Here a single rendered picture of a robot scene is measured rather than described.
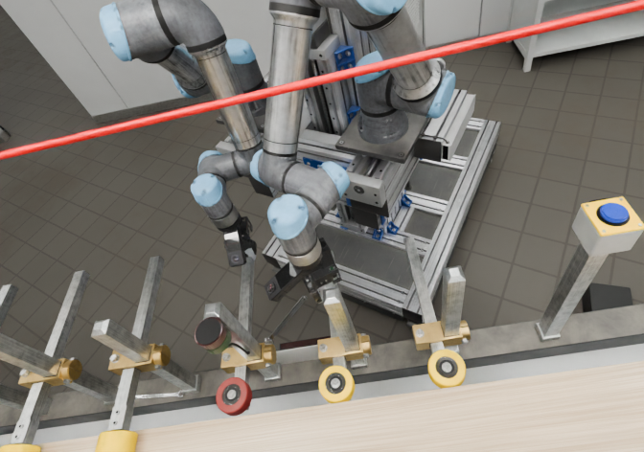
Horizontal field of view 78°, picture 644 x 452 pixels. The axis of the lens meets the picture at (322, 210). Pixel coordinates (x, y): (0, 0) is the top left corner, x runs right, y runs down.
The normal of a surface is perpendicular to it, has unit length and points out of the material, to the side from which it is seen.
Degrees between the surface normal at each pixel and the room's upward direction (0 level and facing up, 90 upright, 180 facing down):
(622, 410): 0
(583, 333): 0
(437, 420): 0
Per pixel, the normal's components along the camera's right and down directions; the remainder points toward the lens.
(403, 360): -0.22, -0.62
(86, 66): 0.02, 0.77
